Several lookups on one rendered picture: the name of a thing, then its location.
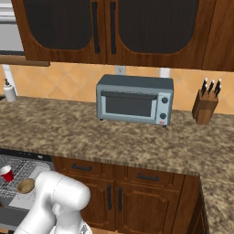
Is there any grey toaster oven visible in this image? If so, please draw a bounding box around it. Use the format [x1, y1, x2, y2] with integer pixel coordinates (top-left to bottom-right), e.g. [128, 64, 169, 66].
[95, 73, 175, 128]

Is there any wooden base cupboard door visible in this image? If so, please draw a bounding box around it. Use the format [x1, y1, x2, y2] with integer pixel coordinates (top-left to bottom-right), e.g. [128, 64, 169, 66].
[115, 180, 185, 234]
[76, 175, 117, 231]

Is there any wooden corner base cupboard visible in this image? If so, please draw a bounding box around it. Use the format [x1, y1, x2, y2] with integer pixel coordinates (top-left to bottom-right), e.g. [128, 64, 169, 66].
[186, 191, 209, 234]

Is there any white wall socket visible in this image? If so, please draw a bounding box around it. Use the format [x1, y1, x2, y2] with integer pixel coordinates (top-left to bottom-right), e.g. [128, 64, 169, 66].
[114, 65, 127, 77]
[158, 67, 171, 79]

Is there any black base cupboard handle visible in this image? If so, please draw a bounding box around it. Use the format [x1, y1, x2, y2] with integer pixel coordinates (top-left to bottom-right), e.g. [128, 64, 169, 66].
[106, 184, 113, 211]
[117, 186, 123, 213]

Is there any dishwasher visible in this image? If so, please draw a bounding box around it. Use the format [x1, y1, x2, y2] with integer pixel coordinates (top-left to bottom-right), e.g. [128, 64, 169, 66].
[0, 147, 57, 233]

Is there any silver extractor hood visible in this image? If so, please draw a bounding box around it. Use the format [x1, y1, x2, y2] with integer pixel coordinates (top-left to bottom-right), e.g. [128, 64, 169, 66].
[0, 0, 26, 57]

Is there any wooden wall cupboard door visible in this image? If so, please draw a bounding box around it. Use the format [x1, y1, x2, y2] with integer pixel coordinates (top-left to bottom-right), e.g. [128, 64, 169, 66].
[11, 0, 108, 65]
[104, 0, 218, 70]

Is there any wooden knife block with knives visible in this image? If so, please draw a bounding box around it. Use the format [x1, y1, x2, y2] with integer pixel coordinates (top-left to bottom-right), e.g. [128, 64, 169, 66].
[191, 77, 223, 126]

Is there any red cup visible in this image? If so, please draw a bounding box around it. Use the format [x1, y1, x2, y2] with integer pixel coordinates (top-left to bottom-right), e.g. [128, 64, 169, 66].
[0, 165, 16, 183]

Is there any tan bowl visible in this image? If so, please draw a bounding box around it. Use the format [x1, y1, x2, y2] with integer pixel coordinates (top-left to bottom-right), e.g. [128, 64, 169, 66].
[16, 177, 37, 196]

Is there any wooden drawer front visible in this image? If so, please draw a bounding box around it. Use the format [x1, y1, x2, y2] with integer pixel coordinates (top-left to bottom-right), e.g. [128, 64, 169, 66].
[125, 165, 178, 187]
[60, 157, 105, 180]

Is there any black drawer handle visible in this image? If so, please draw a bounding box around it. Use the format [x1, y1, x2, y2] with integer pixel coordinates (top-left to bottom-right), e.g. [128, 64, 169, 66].
[70, 163, 93, 173]
[136, 172, 161, 183]

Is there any white soap dispenser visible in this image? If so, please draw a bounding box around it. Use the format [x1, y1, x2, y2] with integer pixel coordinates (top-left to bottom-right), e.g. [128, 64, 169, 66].
[2, 78, 18, 103]

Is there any black wall cupboard handle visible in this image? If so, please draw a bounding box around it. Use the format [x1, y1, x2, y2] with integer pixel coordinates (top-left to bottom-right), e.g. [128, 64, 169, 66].
[90, 1, 101, 55]
[109, 1, 118, 56]

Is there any plain wooden wall cupboard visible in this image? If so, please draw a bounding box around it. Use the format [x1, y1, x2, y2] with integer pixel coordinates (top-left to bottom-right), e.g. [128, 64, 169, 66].
[200, 0, 234, 74]

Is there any white dishwasher rack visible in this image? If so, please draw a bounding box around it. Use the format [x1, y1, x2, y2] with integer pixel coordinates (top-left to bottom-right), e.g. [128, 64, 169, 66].
[0, 154, 55, 199]

